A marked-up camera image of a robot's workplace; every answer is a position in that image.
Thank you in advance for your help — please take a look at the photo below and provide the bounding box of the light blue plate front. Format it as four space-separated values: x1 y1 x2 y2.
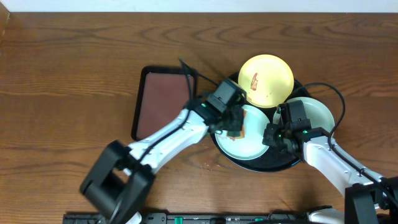
215 105 270 160

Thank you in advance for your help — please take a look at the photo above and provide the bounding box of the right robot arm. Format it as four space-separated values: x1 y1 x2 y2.
262 101 397 223

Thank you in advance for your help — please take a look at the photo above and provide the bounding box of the yellow dirty plate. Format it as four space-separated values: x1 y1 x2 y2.
238 54 295 108

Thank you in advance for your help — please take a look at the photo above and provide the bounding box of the right black cable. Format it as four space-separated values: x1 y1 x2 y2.
292 82 398 209

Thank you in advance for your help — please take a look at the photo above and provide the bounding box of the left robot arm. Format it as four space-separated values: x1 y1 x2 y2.
80 79 246 223

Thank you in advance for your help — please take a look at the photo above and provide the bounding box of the light blue plate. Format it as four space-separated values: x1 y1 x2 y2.
215 105 270 160
287 97 335 132

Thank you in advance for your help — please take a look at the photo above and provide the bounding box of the black cable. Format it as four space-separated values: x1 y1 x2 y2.
292 82 398 209
108 57 220 224

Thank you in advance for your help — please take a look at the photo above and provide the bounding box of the left black cable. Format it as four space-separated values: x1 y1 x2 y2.
108 57 220 224

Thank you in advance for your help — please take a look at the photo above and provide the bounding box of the black rectangular water tray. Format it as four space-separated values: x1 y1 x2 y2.
131 65 197 141

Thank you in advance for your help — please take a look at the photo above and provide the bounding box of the green yellow sponge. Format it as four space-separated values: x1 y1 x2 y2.
226 110 246 139

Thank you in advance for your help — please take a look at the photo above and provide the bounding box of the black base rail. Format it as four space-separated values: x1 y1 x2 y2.
62 213 310 224

